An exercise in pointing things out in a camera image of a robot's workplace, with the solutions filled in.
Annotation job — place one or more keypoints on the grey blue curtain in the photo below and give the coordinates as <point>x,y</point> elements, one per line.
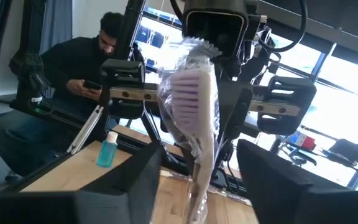
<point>56,21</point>

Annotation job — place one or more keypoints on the red white blue box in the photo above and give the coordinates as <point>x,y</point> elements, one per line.
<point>304,141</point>

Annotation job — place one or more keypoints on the black office chair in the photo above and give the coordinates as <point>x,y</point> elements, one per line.
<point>300,157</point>

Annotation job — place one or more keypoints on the silver aluminium bracket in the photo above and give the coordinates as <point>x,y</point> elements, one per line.
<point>85,130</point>

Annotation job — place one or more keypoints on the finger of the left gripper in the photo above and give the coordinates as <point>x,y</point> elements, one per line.
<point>287,124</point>
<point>123,73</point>

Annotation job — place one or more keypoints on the purple toothbrush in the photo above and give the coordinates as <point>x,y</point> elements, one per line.
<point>194,102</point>

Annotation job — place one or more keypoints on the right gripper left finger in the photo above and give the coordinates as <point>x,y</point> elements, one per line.
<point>120,202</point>

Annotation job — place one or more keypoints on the small blue mouthwash bottle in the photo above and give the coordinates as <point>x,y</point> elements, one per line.
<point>107,152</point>

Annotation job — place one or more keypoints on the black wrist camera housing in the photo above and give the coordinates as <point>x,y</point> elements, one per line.
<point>214,28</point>

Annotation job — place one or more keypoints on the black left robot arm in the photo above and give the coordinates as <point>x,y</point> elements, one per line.
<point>30,71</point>

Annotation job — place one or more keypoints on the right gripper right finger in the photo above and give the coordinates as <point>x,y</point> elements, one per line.
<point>291,205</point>

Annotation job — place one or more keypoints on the person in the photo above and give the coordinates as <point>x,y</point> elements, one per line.
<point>67,62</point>

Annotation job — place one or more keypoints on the black phone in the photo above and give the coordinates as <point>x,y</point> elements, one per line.
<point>92,85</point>

